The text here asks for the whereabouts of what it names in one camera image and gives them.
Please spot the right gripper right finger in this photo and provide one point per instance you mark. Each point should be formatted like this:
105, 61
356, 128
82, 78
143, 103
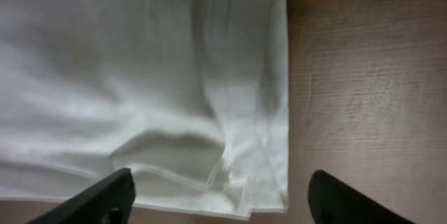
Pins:
331, 201

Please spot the white t-shirt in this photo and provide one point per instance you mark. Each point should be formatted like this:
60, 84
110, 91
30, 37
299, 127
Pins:
190, 95

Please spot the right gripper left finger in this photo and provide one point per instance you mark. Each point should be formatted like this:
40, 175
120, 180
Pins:
108, 201

